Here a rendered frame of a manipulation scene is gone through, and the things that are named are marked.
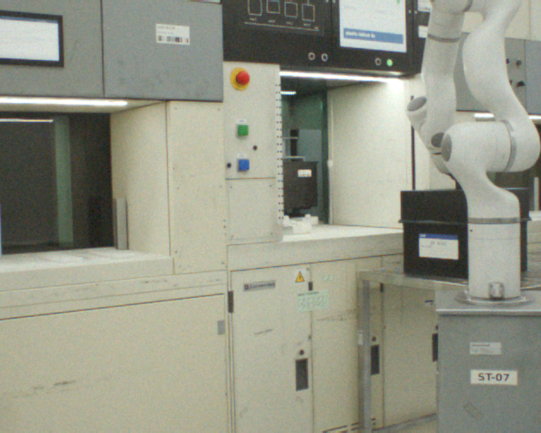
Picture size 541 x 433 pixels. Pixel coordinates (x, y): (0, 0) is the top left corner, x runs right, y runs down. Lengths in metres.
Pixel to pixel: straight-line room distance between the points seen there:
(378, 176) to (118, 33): 1.17
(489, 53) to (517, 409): 0.82
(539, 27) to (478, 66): 1.35
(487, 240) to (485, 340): 0.23
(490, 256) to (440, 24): 0.65
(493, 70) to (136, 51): 0.92
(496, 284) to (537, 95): 1.43
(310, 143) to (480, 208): 1.60
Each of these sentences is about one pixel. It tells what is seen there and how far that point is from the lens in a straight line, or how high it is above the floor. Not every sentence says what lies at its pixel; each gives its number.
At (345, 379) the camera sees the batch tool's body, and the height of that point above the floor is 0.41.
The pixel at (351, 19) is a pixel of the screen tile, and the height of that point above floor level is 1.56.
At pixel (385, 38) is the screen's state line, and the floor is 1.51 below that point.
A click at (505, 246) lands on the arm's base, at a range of 1.86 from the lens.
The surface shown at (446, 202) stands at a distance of 2.30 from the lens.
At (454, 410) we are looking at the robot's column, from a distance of 1.85.
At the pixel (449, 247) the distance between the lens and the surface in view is 2.31.
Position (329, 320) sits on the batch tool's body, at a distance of 2.48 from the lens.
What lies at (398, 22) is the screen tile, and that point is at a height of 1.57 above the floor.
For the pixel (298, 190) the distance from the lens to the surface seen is 3.01.
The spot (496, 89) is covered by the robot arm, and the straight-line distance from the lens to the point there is 1.90.
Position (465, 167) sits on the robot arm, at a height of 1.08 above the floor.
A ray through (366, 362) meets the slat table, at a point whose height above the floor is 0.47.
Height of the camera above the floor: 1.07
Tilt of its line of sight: 3 degrees down
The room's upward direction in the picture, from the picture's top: 1 degrees counter-clockwise
